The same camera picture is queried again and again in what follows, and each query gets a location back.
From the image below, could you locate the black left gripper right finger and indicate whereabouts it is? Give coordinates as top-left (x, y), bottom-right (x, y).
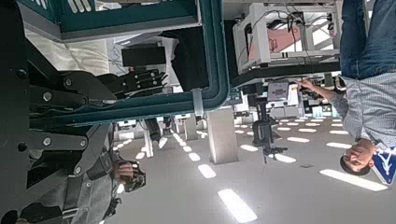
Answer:
top-left (29, 124), bottom-right (112, 177)

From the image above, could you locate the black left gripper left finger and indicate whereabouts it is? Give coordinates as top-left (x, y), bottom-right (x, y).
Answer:
top-left (27, 68), bottom-right (169, 108)

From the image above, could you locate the teal plastic folding crate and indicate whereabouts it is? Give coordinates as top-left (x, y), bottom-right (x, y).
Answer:
top-left (17, 0), bottom-right (233, 126)

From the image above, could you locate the white fabric cover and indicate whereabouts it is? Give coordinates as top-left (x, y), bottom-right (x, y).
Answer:
top-left (23, 29), bottom-right (110, 77)

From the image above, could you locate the person in grey jacket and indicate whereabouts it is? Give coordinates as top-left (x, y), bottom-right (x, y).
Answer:
top-left (18, 136), bottom-right (138, 224)

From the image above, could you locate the black handheld device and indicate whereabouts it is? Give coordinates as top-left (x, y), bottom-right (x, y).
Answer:
top-left (120, 160), bottom-right (148, 193)

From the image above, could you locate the black rectangular box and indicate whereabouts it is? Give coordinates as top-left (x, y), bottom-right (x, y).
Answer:
top-left (120, 46), bottom-right (167, 67)

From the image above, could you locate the rectangular ceiling light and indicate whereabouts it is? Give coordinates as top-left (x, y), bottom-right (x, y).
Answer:
top-left (268, 152), bottom-right (298, 164)
top-left (217, 189), bottom-right (259, 224)
top-left (197, 163), bottom-right (218, 179)
top-left (318, 168), bottom-right (389, 192)

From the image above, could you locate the white square pillar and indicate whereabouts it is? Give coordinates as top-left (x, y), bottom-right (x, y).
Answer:
top-left (206, 106), bottom-right (240, 165)

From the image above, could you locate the black equipment stand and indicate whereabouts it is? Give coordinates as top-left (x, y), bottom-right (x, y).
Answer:
top-left (248, 92), bottom-right (289, 164)

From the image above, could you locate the white workbench with black top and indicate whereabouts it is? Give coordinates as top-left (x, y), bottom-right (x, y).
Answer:
top-left (232, 2), bottom-right (342, 89)

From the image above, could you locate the white box device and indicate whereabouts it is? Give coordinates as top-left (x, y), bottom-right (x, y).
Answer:
top-left (266, 81), bottom-right (301, 108)

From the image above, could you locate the man in shirt and jeans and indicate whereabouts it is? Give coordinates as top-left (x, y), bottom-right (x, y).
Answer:
top-left (295, 0), bottom-right (396, 177)

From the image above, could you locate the blue sign with white symbol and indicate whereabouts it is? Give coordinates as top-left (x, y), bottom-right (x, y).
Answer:
top-left (371, 148), bottom-right (396, 187)

